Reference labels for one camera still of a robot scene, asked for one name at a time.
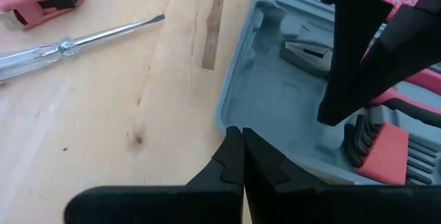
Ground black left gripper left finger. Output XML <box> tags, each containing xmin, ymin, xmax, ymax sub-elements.
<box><xmin>185</xmin><ymin>125</ymin><xmax>245</xmax><ymax>224</ymax></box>

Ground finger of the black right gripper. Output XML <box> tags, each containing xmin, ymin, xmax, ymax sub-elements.
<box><xmin>316</xmin><ymin>1</ymin><xmax>393</xmax><ymax>127</ymax></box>
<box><xmin>344</xmin><ymin>5</ymin><xmax>441</xmax><ymax>125</ymax></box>

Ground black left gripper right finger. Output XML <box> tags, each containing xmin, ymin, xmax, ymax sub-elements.
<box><xmin>243</xmin><ymin>127</ymin><xmax>331</xmax><ymax>224</ymax></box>

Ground pink-handled pliers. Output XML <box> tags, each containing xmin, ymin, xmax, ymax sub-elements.
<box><xmin>280</xmin><ymin>40</ymin><xmax>441</xmax><ymax>129</ymax></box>

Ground grey plastic tool case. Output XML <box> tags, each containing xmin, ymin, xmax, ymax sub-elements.
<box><xmin>215</xmin><ymin>0</ymin><xmax>441</xmax><ymax>187</ymax></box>

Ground clear-handled screwdriver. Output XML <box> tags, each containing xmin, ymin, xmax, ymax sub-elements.
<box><xmin>0</xmin><ymin>13</ymin><xmax>166</xmax><ymax>82</ymax></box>

